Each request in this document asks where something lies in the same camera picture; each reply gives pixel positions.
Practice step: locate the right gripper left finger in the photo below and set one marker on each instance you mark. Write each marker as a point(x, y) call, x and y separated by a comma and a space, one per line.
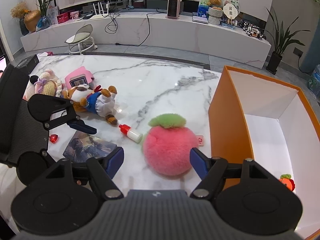
point(101, 173)

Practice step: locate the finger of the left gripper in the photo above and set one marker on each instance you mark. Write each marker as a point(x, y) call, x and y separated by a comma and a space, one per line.
point(53, 112)
point(31, 165)

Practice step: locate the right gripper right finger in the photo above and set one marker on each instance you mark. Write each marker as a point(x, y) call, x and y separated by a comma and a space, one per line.
point(211, 172)

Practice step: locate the crochet white bunny doll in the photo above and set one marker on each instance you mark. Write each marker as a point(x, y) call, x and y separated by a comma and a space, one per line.
point(46, 83)

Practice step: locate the small bottle red cap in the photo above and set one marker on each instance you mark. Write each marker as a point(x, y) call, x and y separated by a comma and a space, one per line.
point(131, 133)

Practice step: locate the pink plush peach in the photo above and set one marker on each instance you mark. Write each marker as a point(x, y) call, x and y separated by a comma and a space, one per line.
point(166, 146)

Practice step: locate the small red toy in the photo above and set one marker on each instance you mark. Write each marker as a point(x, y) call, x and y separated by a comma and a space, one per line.
point(53, 138)

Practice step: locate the dark picture book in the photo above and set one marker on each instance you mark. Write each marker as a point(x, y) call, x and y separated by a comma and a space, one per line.
point(83, 146)

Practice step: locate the pink red tag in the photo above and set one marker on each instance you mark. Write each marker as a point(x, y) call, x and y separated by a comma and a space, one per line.
point(200, 139)

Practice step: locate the pink toy device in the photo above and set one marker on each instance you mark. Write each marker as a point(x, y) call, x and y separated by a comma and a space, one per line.
point(80, 76)

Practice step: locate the plush dog blue overalls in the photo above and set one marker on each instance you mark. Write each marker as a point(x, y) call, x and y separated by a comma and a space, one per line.
point(99, 101)

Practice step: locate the black box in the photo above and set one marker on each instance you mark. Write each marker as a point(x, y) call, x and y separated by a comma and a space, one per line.
point(28, 64)

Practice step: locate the orange storage box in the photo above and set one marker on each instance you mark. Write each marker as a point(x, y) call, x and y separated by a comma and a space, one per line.
point(271, 121)

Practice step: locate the orange crochet fruit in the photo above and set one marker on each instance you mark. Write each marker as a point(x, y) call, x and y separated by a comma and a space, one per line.
point(287, 180)

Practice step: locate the white small chair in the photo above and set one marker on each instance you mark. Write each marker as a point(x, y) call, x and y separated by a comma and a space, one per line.
point(81, 41)

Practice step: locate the blue glass vase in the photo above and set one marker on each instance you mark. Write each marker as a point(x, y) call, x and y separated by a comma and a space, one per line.
point(43, 23)

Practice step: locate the red gift box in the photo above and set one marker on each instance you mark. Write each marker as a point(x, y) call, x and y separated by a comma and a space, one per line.
point(62, 18)

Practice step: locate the golden vase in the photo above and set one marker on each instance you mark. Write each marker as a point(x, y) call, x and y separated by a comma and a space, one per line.
point(31, 19)

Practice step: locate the white wifi router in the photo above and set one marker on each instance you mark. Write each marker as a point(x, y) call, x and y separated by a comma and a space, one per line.
point(99, 12)

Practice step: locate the dried flower bouquet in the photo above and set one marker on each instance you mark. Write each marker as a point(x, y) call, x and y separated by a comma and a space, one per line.
point(20, 10)

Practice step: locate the white marble tv bench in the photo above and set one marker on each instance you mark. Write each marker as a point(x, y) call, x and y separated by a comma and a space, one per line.
point(156, 30)

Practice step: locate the blue water jug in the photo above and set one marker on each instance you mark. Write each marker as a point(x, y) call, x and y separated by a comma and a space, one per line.
point(314, 82)

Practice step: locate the black white checkered toy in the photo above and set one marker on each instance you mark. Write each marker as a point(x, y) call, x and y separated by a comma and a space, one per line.
point(251, 29)

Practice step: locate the potted long leaf plant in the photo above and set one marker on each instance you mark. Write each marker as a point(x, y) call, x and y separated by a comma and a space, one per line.
point(281, 38)

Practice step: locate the white laptop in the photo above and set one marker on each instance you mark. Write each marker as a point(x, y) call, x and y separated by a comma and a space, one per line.
point(199, 19)

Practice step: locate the white knitted basket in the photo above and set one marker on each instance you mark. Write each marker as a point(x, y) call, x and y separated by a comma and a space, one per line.
point(215, 15)

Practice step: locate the green picture card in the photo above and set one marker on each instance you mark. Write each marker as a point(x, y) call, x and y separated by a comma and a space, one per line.
point(204, 6)

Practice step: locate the pink space heater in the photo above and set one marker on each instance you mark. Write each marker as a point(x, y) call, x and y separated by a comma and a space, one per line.
point(173, 9)

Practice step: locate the round paper fan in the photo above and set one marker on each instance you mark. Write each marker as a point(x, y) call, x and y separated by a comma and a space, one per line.
point(231, 9)

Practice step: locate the brown teddy bear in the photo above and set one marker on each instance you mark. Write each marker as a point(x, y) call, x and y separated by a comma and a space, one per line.
point(215, 4)

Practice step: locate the wall power socket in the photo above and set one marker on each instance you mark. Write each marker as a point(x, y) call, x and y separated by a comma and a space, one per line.
point(297, 52)

